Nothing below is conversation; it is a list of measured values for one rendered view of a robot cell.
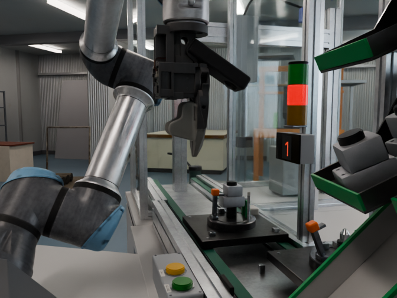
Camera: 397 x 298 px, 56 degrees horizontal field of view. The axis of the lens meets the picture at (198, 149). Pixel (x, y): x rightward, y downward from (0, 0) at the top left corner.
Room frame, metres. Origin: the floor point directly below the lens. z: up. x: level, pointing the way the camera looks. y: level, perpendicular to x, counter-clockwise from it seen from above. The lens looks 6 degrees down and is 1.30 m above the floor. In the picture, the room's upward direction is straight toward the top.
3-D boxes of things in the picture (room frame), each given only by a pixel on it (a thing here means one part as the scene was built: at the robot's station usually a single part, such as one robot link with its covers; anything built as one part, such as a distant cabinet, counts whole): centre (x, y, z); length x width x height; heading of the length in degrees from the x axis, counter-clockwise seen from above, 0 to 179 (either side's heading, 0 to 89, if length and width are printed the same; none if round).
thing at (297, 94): (0.94, -0.25, 1.33); 0.05 x 0.05 x 0.05
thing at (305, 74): (0.94, -0.25, 1.38); 0.05 x 0.05 x 0.05
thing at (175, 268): (0.76, 0.05, 0.96); 0.04 x 0.04 x 0.02
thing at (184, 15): (0.62, 0.02, 1.45); 0.08 x 0.08 x 0.05
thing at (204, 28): (0.62, 0.03, 1.37); 0.09 x 0.08 x 0.12; 105
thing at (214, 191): (1.05, -0.05, 1.04); 0.04 x 0.02 x 0.08; 105
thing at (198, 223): (1.06, -0.10, 0.96); 0.24 x 0.24 x 0.02; 15
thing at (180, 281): (0.69, 0.03, 0.96); 0.04 x 0.04 x 0.02
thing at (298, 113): (0.94, -0.25, 1.28); 0.05 x 0.05 x 0.05
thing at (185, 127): (0.61, 0.02, 1.27); 0.06 x 0.03 x 0.09; 105
